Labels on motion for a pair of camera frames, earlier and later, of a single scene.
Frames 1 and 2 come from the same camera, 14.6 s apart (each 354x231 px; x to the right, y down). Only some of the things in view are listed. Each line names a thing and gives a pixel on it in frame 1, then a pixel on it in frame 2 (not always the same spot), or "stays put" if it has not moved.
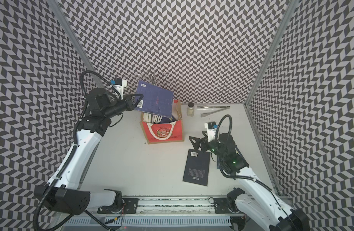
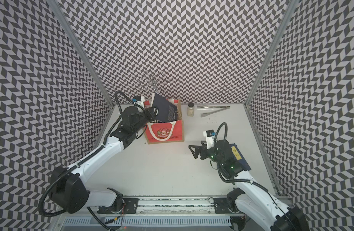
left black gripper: (130, 103) → (151, 114)
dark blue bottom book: (196, 167) → (168, 111)
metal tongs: (222, 108) stays put
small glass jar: (191, 109) stays put
